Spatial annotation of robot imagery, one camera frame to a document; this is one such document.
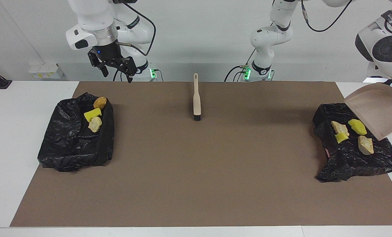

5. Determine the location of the beige hand brush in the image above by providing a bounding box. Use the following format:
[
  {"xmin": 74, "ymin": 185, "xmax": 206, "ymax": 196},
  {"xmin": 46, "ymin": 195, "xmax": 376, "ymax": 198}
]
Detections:
[{"xmin": 193, "ymin": 73, "xmax": 202, "ymax": 121}]

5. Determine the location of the black bag lined bin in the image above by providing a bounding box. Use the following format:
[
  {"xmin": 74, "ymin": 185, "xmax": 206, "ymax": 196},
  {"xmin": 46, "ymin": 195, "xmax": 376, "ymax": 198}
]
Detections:
[
  {"xmin": 37, "ymin": 92, "xmax": 115, "ymax": 172},
  {"xmin": 312, "ymin": 102, "xmax": 392, "ymax": 183}
]

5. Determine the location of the black left base cable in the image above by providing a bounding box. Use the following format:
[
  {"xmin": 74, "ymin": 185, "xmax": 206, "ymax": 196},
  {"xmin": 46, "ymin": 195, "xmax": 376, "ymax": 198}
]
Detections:
[{"xmin": 224, "ymin": 49, "xmax": 257, "ymax": 82}]

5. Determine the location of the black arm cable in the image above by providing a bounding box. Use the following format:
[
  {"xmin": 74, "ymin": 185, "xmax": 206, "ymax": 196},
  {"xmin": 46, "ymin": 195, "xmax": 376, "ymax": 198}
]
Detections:
[
  {"xmin": 301, "ymin": 0, "xmax": 354, "ymax": 33},
  {"xmin": 115, "ymin": 0, "xmax": 157, "ymax": 57}
]

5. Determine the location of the black base cable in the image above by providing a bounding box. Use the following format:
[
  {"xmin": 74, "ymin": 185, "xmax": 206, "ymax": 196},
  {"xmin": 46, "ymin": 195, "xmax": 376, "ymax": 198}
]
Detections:
[
  {"xmin": 224, "ymin": 49, "xmax": 257, "ymax": 82},
  {"xmin": 113, "ymin": 67, "xmax": 164, "ymax": 82}
]

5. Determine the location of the black right base cable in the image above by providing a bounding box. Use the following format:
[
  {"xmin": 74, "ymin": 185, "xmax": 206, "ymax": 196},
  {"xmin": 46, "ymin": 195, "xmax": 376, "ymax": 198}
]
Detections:
[{"xmin": 113, "ymin": 67, "xmax": 164, "ymax": 82}]

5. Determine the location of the white wall socket box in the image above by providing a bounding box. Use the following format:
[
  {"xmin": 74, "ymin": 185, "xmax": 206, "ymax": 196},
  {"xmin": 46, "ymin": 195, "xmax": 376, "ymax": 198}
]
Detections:
[{"xmin": 29, "ymin": 63, "xmax": 65, "ymax": 79}]

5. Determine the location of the large pale foam chunk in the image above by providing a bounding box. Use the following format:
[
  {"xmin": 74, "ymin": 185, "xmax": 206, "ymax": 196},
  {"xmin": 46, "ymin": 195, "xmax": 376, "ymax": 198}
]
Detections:
[{"xmin": 357, "ymin": 135, "xmax": 375, "ymax": 155}]

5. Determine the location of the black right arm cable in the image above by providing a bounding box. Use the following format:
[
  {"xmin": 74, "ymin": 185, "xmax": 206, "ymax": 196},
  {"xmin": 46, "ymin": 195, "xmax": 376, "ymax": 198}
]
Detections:
[{"xmin": 115, "ymin": 0, "xmax": 157, "ymax": 57}]

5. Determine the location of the beige plastic dustpan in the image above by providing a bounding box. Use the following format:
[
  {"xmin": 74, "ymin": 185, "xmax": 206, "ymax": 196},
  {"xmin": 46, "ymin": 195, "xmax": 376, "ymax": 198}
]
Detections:
[{"xmin": 344, "ymin": 83, "xmax": 392, "ymax": 141}]

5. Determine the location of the brown table mat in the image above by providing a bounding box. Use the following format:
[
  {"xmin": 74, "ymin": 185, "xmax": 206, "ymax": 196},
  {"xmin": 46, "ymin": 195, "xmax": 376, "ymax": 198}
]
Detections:
[{"xmin": 10, "ymin": 81, "xmax": 392, "ymax": 227}]

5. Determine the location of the orange sponge piece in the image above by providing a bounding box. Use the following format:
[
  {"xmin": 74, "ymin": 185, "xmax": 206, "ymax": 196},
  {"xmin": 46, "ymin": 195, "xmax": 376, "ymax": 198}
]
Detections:
[{"xmin": 93, "ymin": 96, "xmax": 107, "ymax": 110}]

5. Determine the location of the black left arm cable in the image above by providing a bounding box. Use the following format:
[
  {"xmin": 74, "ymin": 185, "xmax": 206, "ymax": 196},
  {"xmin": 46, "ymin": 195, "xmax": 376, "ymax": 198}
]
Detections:
[{"xmin": 301, "ymin": 0, "xmax": 354, "ymax": 33}]

